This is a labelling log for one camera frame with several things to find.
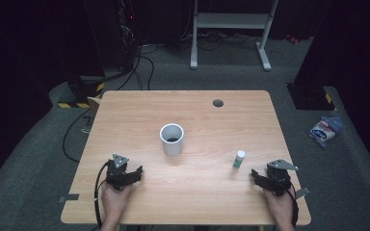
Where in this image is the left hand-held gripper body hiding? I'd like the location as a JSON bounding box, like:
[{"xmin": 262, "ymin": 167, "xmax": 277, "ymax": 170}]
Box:
[{"xmin": 105, "ymin": 153, "xmax": 130, "ymax": 192}]

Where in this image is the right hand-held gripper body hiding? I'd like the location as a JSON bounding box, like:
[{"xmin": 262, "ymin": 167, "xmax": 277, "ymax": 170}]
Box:
[{"xmin": 266, "ymin": 159, "xmax": 300, "ymax": 197}]

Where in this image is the green and white glue stick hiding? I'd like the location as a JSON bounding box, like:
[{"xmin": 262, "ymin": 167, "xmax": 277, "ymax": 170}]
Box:
[{"xmin": 231, "ymin": 149, "xmax": 247, "ymax": 170}]

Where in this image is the white cup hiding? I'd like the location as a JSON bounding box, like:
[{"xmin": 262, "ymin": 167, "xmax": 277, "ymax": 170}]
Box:
[{"xmin": 159, "ymin": 123, "xmax": 185, "ymax": 157}]

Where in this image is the person's right hand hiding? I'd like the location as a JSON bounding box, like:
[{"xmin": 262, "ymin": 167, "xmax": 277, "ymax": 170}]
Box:
[{"xmin": 263, "ymin": 189, "xmax": 294, "ymax": 222}]

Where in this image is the grey tape strip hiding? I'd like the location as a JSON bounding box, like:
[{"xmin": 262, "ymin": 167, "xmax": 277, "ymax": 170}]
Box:
[
  {"xmin": 59, "ymin": 193, "xmax": 80, "ymax": 204},
  {"xmin": 295, "ymin": 186, "xmax": 311, "ymax": 200}
]

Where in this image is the blue and white plastic packet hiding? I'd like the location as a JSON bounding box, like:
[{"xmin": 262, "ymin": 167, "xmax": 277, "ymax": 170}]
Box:
[{"xmin": 308, "ymin": 115, "xmax": 343, "ymax": 148}]

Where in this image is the brown cardboard piece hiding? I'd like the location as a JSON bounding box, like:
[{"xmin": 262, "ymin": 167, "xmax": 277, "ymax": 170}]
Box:
[{"xmin": 87, "ymin": 96, "xmax": 102, "ymax": 114}]

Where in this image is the black stand with striped base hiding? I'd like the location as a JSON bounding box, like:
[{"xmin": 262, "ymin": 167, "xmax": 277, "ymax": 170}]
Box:
[
  {"xmin": 57, "ymin": 75, "xmax": 106, "ymax": 110},
  {"xmin": 286, "ymin": 82, "xmax": 337, "ymax": 112}
]

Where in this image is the dark equipment rack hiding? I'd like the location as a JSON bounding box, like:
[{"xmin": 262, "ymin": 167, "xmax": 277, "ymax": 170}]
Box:
[{"xmin": 85, "ymin": 0, "xmax": 140, "ymax": 73}]

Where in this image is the small red object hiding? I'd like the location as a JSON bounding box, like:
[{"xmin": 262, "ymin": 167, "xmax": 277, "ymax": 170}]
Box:
[{"xmin": 285, "ymin": 34, "xmax": 301, "ymax": 45}]

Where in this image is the white metal stand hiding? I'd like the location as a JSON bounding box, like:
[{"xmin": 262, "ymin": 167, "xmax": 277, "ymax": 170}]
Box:
[{"xmin": 190, "ymin": 0, "xmax": 279, "ymax": 72}]

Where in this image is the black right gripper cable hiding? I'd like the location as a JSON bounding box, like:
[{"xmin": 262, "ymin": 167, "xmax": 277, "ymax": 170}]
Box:
[{"xmin": 284, "ymin": 182, "xmax": 300, "ymax": 229}]

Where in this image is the black floor cable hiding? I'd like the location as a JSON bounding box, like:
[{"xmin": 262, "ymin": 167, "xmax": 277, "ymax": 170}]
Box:
[{"xmin": 62, "ymin": 108, "xmax": 93, "ymax": 164}]

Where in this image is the bundle of black floor cables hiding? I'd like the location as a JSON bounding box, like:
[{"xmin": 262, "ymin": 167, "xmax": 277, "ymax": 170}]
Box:
[{"xmin": 115, "ymin": 39, "xmax": 160, "ymax": 91}]

